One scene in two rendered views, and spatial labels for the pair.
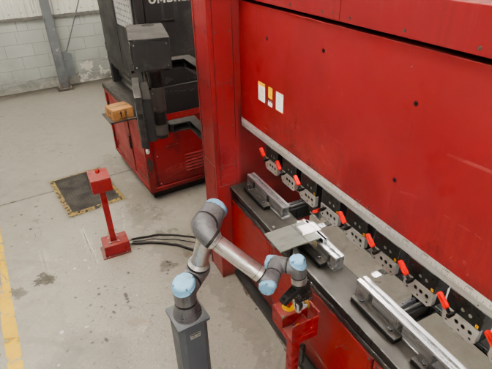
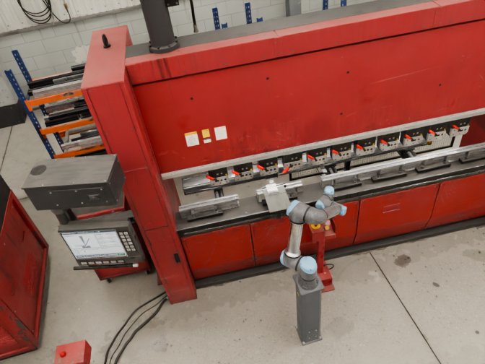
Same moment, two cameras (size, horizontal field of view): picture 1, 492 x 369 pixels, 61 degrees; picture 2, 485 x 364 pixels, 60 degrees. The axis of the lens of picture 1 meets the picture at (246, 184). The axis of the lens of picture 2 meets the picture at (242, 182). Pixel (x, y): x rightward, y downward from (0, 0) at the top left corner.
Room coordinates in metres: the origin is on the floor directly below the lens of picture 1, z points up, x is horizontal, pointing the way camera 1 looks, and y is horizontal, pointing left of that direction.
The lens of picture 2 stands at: (1.25, 2.05, 3.40)
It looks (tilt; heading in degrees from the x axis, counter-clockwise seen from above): 42 degrees down; 291
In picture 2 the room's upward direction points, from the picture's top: 9 degrees counter-clockwise
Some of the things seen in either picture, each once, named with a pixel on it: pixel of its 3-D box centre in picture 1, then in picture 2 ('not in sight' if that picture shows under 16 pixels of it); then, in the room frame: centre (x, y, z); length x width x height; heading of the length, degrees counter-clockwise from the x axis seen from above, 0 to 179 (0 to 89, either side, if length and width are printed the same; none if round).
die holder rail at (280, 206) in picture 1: (267, 194); (209, 206); (2.44, -0.15, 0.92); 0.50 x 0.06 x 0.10; 26
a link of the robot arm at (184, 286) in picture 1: (184, 288); (307, 267); (1.54, 0.32, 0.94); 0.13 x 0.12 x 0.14; 159
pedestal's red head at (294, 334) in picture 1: (294, 315); (320, 226); (1.52, -0.24, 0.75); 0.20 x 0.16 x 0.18; 26
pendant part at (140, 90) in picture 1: (144, 111); (104, 240); (2.78, 0.70, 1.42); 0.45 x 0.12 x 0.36; 15
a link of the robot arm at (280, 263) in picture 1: (276, 266); (324, 203); (1.48, -0.13, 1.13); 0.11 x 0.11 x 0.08; 69
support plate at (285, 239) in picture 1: (291, 236); (276, 198); (1.88, -0.26, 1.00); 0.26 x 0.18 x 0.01; 116
